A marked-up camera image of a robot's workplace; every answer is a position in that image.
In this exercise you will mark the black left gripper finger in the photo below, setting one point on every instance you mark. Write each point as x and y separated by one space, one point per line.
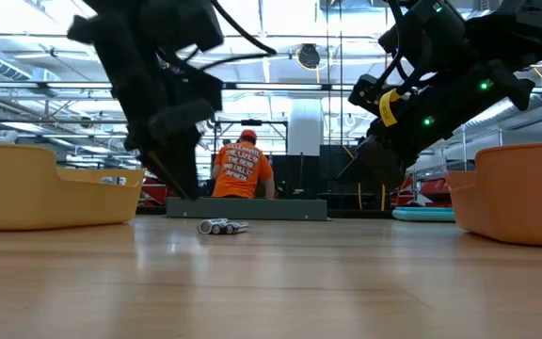
181 165
151 167

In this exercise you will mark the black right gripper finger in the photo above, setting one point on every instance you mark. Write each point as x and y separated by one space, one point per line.
384 162
350 172

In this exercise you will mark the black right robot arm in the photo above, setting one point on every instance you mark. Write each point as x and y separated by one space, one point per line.
511 28

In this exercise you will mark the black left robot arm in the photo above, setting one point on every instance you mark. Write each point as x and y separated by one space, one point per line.
158 23

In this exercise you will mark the metal rack with red bins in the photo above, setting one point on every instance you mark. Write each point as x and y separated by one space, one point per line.
433 188
154 190

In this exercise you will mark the black partition panel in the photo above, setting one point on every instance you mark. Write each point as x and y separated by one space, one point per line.
308 174

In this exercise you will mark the person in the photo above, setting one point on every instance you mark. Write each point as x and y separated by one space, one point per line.
242 174

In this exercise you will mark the teal calculator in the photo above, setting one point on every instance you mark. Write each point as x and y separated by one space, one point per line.
424 214

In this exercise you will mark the silver black Energizer battery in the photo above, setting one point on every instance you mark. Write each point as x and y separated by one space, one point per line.
217 229
241 227
229 229
205 226

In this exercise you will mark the grey multi-outlet power strip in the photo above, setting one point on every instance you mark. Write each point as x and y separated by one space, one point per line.
252 208

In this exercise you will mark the yellow plastic bin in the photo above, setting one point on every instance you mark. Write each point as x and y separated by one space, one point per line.
40 193

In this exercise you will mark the orange plastic bin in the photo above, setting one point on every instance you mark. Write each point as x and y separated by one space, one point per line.
515 202

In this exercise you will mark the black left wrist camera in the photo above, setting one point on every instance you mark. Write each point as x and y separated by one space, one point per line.
196 89

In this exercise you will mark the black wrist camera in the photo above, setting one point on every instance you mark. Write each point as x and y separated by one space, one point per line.
196 89
367 96

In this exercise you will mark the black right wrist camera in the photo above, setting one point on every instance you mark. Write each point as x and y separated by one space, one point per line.
367 96

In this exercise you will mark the black gantry frame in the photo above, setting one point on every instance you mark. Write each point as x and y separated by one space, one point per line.
251 122

